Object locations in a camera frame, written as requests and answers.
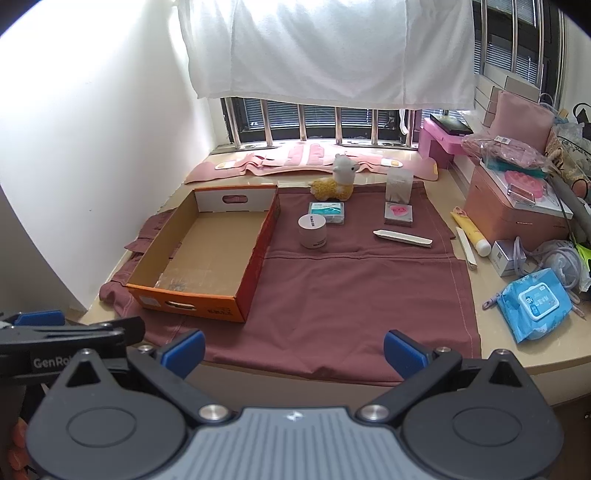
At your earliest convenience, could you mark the steel window grille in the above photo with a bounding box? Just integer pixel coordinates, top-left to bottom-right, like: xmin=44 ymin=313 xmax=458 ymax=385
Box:
xmin=221 ymin=0 xmax=568 ymax=149

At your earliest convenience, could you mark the stack of beige boxes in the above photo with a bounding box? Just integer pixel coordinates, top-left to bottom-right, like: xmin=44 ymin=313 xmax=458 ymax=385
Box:
xmin=475 ymin=73 xmax=542 ymax=126

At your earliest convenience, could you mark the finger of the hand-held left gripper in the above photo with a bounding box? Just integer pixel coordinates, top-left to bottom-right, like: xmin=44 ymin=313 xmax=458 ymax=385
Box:
xmin=0 ymin=309 xmax=66 ymax=329
xmin=0 ymin=318 xmax=146 ymax=357

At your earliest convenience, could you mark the printed tote bag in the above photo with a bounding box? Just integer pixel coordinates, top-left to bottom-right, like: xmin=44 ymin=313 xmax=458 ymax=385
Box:
xmin=544 ymin=104 xmax=591 ymax=204

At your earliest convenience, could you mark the white and yellow alpaca plush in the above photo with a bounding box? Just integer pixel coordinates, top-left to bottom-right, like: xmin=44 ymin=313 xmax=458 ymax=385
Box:
xmin=308 ymin=153 xmax=358 ymax=202

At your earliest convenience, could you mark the white hanging towel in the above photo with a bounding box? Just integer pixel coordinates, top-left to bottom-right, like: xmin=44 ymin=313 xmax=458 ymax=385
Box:
xmin=178 ymin=0 xmax=476 ymax=112

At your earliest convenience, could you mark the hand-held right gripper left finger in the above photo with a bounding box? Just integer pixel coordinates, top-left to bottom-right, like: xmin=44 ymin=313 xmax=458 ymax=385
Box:
xmin=53 ymin=329 xmax=234 ymax=425

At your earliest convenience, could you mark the beige stone desktop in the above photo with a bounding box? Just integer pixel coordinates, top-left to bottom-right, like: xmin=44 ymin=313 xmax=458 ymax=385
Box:
xmin=76 ymin=141 xmax=591 ymax=386

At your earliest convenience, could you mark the thin white stick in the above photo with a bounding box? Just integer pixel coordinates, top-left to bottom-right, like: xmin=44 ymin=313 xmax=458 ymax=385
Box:
xmin=455 ymin=226 xmax=478 ymax=270

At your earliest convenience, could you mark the magenta box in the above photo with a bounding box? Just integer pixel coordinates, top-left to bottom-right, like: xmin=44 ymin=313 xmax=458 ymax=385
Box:
xmin=417 ymin=117 xmax=477 ymax=169

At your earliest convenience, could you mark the pink mat on windowsill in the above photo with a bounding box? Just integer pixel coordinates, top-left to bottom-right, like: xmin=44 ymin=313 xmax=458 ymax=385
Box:
xmin=185 ymin=142 xmax=440 ymax=185

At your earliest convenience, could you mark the dental floss box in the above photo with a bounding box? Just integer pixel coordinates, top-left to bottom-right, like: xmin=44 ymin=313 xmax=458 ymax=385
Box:
xmin=308 ymin=200 xmax=346 ymax=227

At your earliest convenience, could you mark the blue wet wipes pack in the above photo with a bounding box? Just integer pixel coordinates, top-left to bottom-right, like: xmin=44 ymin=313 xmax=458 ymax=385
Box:
xmin=498 ymin=268 xmax=576 ymax=345

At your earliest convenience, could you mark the yellow tube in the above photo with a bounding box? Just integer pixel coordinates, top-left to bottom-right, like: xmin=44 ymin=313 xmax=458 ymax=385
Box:
xmin=451 ymin=207 xmax=491 ymax=257

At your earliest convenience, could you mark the clear bag of pink items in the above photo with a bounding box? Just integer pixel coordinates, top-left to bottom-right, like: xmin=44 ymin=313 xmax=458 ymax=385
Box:
xmin=461 ymin=133 xmax=551 ymax=172

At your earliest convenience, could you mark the white cable bundle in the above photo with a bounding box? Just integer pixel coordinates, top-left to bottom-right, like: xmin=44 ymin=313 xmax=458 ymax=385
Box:
xmin=516 ymin=237 xmax=586 ymax=292

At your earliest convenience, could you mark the white card with pink heart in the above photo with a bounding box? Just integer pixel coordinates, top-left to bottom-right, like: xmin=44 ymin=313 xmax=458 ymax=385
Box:
xmin=383 ymin=202 xmax=414 ymax=228

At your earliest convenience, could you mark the pink storage box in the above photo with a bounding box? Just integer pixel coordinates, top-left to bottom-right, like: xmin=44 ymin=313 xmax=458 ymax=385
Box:
xmin=462 ymin=164 xmax=579 ymax=241

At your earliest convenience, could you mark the person's left hand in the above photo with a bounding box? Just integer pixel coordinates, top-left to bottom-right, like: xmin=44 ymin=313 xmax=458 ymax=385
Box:
xmin=6 ymin=421 xmax=29 ymax=472

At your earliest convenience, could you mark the maroon cloth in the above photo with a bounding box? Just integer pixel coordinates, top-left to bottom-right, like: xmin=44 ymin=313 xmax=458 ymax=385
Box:
xmin=99 ymin=180 xmax=482 ymax=387

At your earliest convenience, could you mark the pink brush in clear pack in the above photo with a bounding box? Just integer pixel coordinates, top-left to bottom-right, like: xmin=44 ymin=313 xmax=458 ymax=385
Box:
xmin=503 ymin=169 xmax=552 ymax=206

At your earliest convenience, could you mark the black tablet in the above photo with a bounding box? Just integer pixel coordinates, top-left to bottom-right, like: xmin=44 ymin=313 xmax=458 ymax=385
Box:
xmin=429 ymin=113 xmax=472 ymax=137

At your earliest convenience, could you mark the small silver box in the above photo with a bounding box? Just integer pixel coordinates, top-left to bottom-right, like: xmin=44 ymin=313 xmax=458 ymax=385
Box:
xmin=490 ymin=239 xmax=527 ymax=278

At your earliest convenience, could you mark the orange cardboard box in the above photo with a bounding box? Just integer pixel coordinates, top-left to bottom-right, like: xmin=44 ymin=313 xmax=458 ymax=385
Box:
xmin=126 ymin=185 xmax=281 ymax=323

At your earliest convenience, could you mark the beige cream jar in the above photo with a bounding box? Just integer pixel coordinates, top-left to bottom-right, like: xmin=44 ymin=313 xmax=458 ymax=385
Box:
xmin=297 ymin=214 xmax=328 ymax=250

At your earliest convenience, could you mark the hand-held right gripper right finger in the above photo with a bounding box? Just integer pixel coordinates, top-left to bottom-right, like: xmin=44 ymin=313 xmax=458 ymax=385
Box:
xmin=358 ymin=329 xmax=539 ymax=425

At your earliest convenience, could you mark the white nail file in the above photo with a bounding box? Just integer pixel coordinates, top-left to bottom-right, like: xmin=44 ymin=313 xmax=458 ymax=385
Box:
xmin=372 ymin=227 xmax=434 ymax=248

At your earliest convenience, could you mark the clear cotton swab container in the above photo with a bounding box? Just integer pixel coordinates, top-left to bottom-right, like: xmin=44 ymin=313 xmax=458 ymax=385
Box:
xmin=385 ymin=168 xmax=413 ymax=205

